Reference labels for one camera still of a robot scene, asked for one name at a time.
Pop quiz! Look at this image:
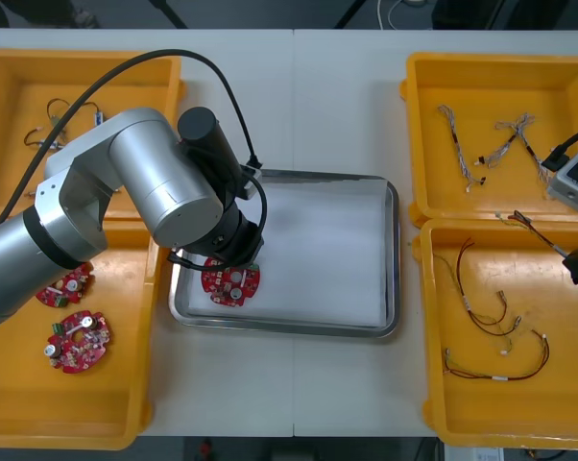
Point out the round red circuit board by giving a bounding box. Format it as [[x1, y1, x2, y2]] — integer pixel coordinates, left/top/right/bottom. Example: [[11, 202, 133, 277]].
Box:
[[201, 256, 263, 307], [44, 309, 114, 376], [35, 261, 96, 309]]

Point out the red black wire harness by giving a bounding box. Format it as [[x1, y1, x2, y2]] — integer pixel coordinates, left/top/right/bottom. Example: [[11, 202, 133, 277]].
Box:
[[494, 209, 571, 257]]

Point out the yellow-orange plastic bin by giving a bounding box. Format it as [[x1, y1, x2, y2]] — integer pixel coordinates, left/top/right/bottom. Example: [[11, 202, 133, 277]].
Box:
[[410, 217, 578, 450], [398, 51, 578, 225], [0, 48, 185, 223], [0, 215, 157, 450]]

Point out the grey-white twisted wire harness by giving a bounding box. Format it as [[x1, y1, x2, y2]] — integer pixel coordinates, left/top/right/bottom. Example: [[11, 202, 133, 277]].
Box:
[[436, 104, 488, 194], [494, 120, 555, 185], [475, 112, 539, 169]]

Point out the steel tray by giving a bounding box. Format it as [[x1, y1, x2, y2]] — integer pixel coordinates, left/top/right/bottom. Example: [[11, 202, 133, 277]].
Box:
[[168, 168, 400, 339]]

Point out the red green-yellow wire harness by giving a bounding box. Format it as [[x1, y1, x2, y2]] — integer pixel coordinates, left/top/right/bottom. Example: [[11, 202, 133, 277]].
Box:
[[442, 328, 552, 384], [431, 236, 524, 359]]

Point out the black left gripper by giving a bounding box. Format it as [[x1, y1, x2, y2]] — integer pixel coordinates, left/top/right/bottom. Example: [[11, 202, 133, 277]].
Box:
[[209, 222, 265, 269]]

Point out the white cable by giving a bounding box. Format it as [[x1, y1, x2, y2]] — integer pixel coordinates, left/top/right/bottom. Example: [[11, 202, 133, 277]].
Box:
[[377, 0, 418, 31]]

